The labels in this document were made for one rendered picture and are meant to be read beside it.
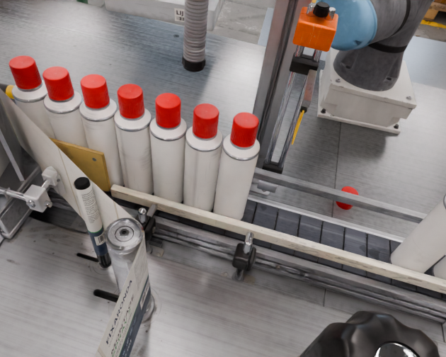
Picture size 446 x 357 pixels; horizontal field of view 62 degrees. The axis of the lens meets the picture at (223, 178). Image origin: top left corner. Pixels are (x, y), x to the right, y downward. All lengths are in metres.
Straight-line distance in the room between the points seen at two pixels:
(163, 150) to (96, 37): 0.68
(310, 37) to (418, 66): 0.85
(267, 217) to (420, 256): 0.23
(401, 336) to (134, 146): 0.41
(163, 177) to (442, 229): 0.39
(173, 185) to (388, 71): 0.55
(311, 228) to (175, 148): 0.27
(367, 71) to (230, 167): 0.48
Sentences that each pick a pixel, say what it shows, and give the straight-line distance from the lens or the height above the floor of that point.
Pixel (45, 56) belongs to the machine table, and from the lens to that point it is 1.09.
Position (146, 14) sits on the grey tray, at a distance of 1.00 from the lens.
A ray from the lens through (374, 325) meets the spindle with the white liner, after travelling 0.25.
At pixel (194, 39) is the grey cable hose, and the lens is 0.53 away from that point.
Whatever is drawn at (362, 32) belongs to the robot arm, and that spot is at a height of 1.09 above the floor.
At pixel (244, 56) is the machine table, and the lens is 1.09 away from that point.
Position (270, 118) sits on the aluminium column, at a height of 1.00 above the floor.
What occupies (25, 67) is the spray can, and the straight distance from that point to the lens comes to 0.57.
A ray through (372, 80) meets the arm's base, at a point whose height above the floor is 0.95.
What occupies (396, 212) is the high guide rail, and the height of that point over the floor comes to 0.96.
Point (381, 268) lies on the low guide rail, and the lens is 0.61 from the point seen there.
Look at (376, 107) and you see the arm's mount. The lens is 0.93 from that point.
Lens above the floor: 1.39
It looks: 49 degrees down
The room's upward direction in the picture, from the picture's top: 9 degrees clockwise
